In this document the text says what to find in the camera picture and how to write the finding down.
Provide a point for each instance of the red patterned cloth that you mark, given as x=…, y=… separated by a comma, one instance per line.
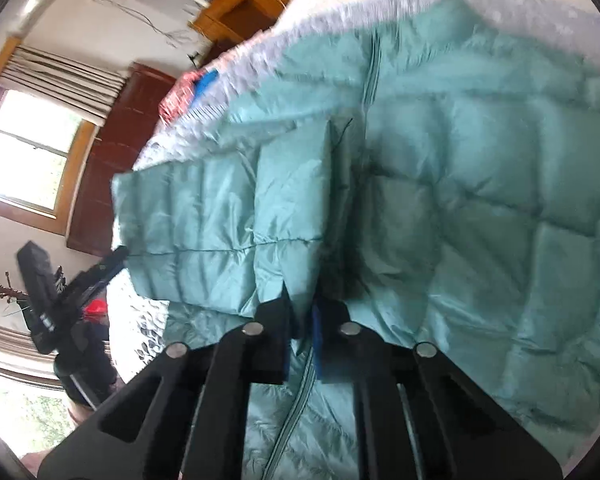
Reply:
x=177, y=97

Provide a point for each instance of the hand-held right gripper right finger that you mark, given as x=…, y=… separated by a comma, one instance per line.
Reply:
x=319, y=350

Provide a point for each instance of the blue cloth item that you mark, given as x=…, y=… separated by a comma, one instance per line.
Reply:
x=206, y=85

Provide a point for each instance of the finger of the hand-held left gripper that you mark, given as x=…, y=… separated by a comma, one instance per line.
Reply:
x=105, y=267

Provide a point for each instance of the dark brown wooden cabinet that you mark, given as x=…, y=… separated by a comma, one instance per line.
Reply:
x=115, y=160

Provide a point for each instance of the grey leaf-pattern quilt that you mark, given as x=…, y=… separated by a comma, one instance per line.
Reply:
x=145, y=320

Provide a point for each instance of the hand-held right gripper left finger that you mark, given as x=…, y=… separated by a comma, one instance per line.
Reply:
x=283, y=355

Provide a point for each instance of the wooden framed window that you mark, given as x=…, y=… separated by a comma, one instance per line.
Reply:
x=30, y=150
x=25, y=410

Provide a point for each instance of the green puffer jacket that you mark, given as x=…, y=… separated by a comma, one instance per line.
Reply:
x=455, y=185

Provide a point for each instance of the striped pleated curtain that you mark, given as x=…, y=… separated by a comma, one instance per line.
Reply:
x=65, y=85

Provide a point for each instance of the white air conditioner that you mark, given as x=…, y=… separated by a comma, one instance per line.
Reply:
x=40, y=0

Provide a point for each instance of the wooden bookshelf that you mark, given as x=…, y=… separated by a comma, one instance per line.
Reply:
x=240, y=10

